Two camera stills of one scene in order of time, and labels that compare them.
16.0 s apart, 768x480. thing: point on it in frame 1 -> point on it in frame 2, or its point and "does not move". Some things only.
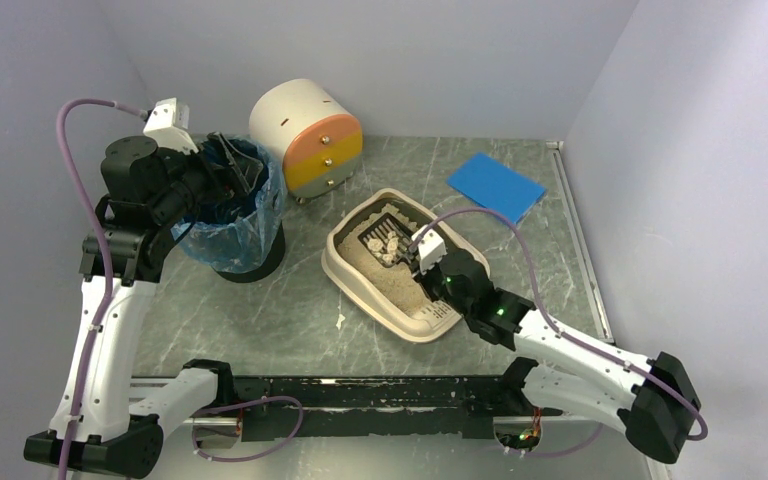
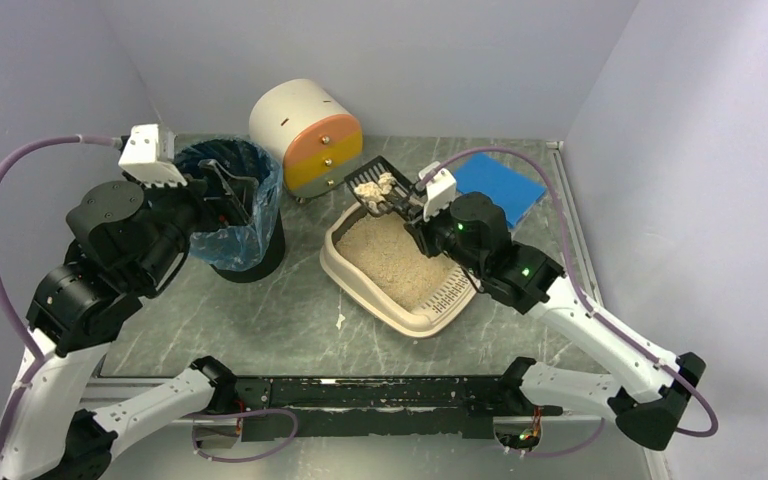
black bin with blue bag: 243,239 does not move
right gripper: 429,279 -> 420,216
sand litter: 400,284 does not move
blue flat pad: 491,184 does not move
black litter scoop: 388,239 -> 381,187
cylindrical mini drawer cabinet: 312,134 does not move
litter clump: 387,248 -> 374,192
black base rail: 327,407 does not move
